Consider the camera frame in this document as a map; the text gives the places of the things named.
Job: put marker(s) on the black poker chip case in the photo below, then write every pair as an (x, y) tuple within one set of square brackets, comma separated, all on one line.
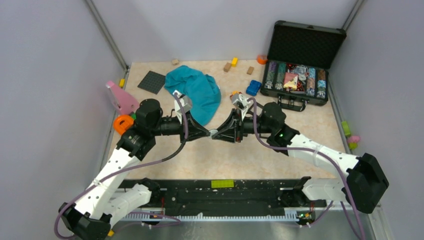
[(298, 59)]

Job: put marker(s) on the small beige letter cube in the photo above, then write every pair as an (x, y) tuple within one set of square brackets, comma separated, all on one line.
[(175, 62)]

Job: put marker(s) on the yellow wooden block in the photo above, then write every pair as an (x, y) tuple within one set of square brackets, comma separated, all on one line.
[(234, 62)]

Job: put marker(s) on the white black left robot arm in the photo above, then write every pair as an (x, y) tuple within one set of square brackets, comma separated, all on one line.
[(92, 214)]

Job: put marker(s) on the pink plastic toy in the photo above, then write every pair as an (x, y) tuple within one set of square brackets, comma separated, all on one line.
[(122, 101)]

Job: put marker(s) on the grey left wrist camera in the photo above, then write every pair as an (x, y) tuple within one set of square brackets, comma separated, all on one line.
[(185, 104)]

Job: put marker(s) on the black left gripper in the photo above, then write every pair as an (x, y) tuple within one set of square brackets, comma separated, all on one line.
[(195, 131)]

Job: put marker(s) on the yellow toy car red wheels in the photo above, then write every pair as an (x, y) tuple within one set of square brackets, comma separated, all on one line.
[(234, 93)]

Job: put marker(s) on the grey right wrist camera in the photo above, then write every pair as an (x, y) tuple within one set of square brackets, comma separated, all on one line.
[(241, 102)]

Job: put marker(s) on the orange plastic toy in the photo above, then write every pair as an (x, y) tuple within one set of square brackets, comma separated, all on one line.
[(122, 123)]

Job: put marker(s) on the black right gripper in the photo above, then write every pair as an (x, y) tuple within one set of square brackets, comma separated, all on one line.
[(232, 130)]

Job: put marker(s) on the small yellow block at wall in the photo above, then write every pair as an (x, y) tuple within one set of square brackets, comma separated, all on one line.
[(122, 83)]

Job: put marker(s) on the blue toy car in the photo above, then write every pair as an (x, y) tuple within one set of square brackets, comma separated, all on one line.
[(253, 88)]

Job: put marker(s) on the tan wooden block left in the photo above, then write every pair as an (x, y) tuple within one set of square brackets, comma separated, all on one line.
[(227, 67)]

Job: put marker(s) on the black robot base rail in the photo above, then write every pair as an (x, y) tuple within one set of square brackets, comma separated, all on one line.
[(246, 198)]

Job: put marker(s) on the tan wooden block right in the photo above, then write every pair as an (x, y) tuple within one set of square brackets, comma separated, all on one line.
[(250, 70)]

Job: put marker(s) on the tan wooden block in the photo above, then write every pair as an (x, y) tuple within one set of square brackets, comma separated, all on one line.
[(227, 67), (250, 70)]

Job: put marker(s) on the black lego baseplate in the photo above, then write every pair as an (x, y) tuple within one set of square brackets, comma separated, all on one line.
[(152, 82)]

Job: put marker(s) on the green label strip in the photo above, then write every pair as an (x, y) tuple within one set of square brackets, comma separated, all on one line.
[(222, 183)]

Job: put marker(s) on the orange tape roll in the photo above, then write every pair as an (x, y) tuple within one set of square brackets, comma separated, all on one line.
[(262, 59)]

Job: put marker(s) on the green pink toy pile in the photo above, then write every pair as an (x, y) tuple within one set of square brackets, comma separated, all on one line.
[(352, 140)]

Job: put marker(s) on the teal garment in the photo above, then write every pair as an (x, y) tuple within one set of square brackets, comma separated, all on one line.
[(201, 88)]

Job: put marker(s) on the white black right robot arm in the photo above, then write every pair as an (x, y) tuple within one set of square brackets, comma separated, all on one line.
[(359, 180)]

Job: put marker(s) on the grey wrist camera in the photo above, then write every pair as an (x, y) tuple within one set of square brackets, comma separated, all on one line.
[(241, 102), (185, 104)]

